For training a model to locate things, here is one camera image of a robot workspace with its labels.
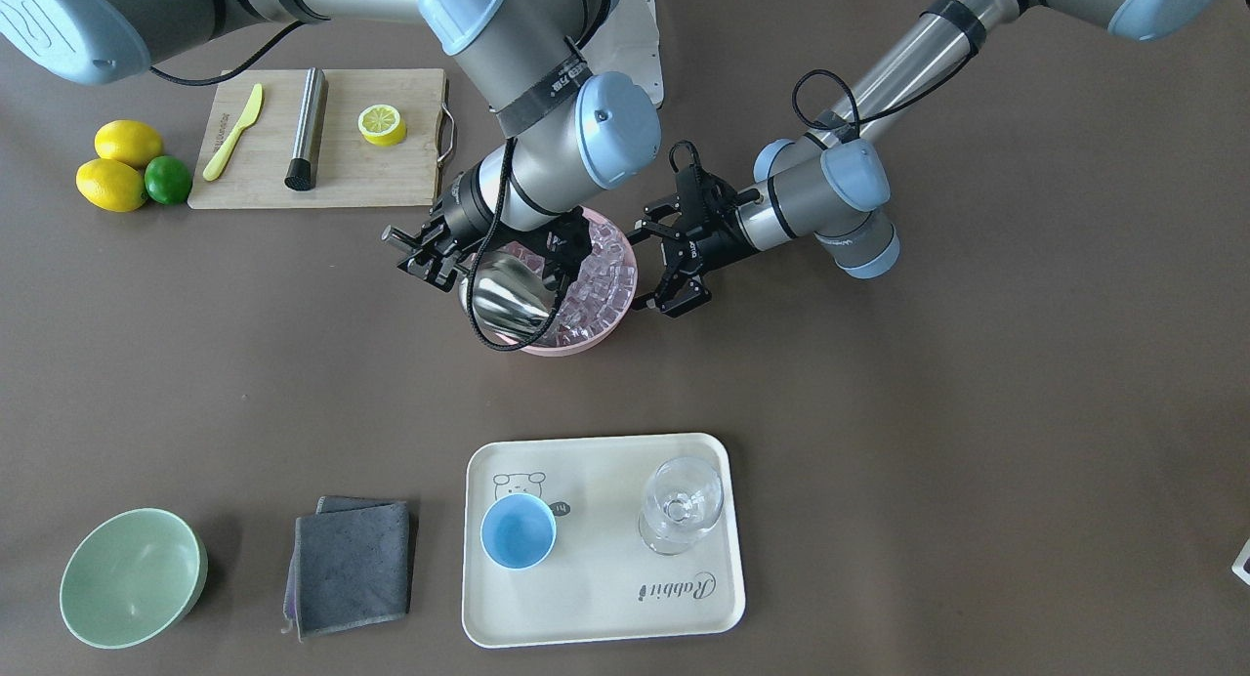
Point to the green lime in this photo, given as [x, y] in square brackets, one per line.
[168, 180]

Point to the light blue cup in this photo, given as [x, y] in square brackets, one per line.
[518, 531]

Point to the silver metal ice scoop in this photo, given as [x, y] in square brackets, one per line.
[508, 298]

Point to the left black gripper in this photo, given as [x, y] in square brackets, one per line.
[716, 249]

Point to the lemon half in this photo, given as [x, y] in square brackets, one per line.
[381, 125]

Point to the grey folded cloth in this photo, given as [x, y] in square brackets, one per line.
[351, 566]

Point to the light green bowl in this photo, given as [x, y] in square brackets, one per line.
[131, 578]

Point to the silver metal muddler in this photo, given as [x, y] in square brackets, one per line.
[302, 168]

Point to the pink bowl with ice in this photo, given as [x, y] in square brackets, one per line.
[596, 301]

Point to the yellow lemon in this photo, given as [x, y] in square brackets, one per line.
[111, 185]
[132, 142]

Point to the yellow plastic knife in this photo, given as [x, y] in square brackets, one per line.
[220, 160]

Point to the clear wine glass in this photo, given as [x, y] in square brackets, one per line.
[682, 501]

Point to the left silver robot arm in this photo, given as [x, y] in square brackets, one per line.
[830, 183]

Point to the cream serving tray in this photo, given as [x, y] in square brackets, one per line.
[600, 582]

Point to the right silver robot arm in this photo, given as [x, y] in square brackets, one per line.
[570, 131]

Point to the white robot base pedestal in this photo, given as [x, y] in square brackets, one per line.
[629, 42]

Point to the bamboo cutting board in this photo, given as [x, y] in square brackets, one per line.
[350, 173]

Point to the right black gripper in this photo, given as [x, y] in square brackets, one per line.
[467, 205]

